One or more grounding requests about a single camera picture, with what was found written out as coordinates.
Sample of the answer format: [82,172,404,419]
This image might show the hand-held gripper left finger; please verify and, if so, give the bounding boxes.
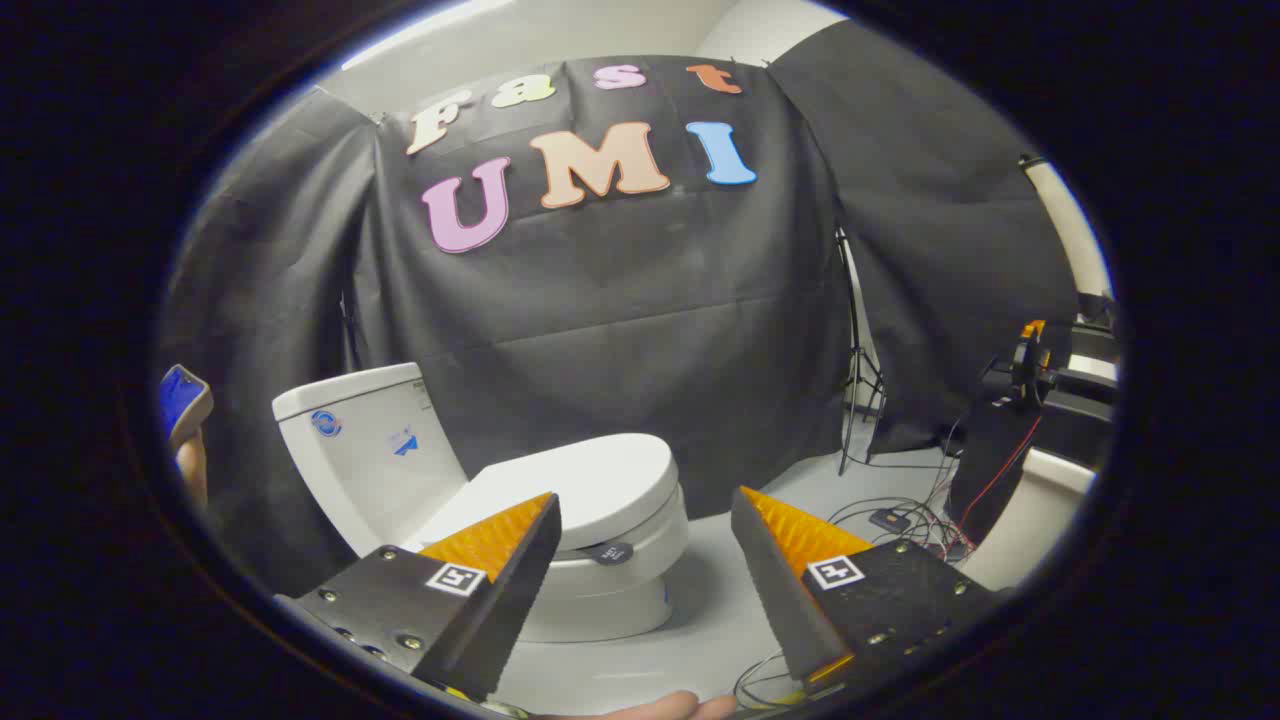
[275,490,563,703]

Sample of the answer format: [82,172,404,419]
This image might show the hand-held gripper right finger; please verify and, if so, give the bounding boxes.
[730,486,1003,696]

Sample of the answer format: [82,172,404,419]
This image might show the white toilet lid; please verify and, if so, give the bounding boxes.
[405,432,681,553]

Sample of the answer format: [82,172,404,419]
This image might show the white ceramic toilet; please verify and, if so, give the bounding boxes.
[272,362,691,644]

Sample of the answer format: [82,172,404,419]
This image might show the black tripod light stand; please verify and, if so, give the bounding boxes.
[835,228,887,477]

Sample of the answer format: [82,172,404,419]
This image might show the black cloth-draped stand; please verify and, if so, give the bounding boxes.
[945,395,1046,546]

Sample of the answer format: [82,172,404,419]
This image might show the white rounded object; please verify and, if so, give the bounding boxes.
[962,448,1098,593]

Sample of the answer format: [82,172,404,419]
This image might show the black backdrop cloth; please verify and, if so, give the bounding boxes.
[160,20,1086,601]

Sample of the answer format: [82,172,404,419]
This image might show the black equipment rack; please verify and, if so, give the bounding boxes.
[1040,295,1119,471]

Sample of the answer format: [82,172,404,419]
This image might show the blue flat object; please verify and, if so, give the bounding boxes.
[160,364,214,451]

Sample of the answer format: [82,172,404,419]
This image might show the tangled floor cables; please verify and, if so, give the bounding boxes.
[735,440,979,713]

